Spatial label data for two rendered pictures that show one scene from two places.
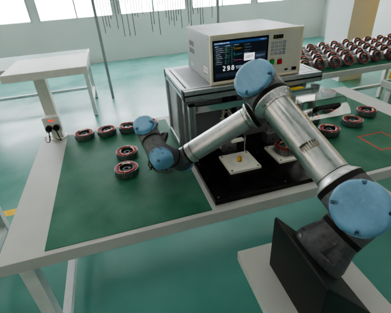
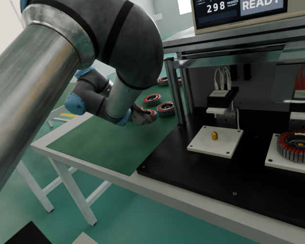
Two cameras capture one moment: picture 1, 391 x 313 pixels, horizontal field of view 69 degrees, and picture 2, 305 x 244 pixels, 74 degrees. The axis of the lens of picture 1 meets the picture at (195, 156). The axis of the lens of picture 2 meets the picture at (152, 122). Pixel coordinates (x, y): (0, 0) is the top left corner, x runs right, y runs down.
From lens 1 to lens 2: 0.92 m
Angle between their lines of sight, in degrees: 49
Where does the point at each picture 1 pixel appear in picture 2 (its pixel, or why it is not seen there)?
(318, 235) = not seen: outside the picture
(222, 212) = (133, 183)
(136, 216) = (92, 149)
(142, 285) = (152, 209)
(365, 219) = not seen: outside the picture
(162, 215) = (100, 158)
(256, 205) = (171, 200)
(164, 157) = (67, 102)
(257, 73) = not seen: outside the picture
